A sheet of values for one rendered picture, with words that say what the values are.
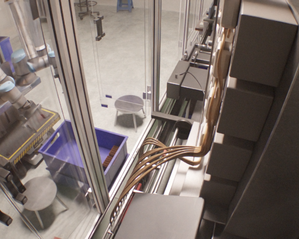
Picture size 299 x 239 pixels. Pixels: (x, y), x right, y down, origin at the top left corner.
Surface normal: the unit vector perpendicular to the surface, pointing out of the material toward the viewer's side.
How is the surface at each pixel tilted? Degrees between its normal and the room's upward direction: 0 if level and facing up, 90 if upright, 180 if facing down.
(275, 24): 90
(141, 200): 20
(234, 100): 90
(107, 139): 90
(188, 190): 0
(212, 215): 0
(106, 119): 0
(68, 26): 90
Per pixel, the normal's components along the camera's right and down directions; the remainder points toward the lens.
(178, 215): -0.32, -0.78
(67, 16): 0.94, 0.22
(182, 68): 0.00, -0.75
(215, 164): -0.33, 0.62
